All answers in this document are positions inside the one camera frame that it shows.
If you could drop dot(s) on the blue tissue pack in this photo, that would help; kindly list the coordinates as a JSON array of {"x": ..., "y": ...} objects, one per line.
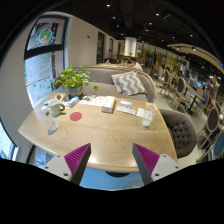
[{"x": 73, "y": 101}]

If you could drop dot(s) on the white menu sheet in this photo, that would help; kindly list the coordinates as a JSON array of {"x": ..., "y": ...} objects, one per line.
[{"x": 93, "y": 100}]

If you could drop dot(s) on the white paper napkin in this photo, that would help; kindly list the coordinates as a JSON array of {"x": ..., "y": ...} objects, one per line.
[{"x": 140, "y": 112}]

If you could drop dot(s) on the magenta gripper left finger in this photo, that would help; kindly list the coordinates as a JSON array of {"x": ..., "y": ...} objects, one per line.
[{"x": 77, "y": 161}]

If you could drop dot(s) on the white blue card box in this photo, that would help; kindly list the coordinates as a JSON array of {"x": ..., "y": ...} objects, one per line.
[{"x": 125, "y": 104}]

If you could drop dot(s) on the wooden dining chair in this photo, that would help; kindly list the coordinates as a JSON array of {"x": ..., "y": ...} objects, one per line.
[{"x": 182, "y": 100}]

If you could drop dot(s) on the clear plastic water bottle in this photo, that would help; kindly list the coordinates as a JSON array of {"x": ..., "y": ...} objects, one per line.
[{"x": 48, "y": 119}]

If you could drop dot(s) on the grey upholstered sofa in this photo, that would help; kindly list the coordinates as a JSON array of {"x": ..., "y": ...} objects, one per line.
[{"x": 107, "y": 80}]

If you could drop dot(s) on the white ceramic mug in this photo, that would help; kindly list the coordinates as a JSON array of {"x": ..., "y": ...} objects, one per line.
[{"x": 56, "y": 107}]

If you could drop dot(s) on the white tissue box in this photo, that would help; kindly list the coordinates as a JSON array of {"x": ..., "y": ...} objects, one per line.
[{"x": 108, "y": 105}]

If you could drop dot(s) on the green potted plant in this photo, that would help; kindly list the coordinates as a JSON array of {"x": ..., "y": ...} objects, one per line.
[{"x": 73, "y": 79}]

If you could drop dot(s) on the grey tufted armchair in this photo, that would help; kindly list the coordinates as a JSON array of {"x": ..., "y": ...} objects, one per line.
[{"x": 181, "y": 131}]

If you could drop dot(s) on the grey chevron cushion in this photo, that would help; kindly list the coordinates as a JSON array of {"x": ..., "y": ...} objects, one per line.
[{"x": 128, "y": 83}]

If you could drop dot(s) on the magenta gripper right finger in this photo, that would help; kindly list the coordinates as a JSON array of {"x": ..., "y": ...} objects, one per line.
[{"x": 146, "y": 161}]

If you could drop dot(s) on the red round coaster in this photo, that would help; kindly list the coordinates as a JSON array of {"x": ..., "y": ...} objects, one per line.
[{"x": 75, "y": 116}]

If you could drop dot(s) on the white round pillar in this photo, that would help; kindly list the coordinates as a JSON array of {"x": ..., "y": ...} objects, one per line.
[{"x": 130, "y": 46}]

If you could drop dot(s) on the person in white shirt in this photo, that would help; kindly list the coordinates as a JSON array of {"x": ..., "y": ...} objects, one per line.
[{"x": 135, "y": 64}]

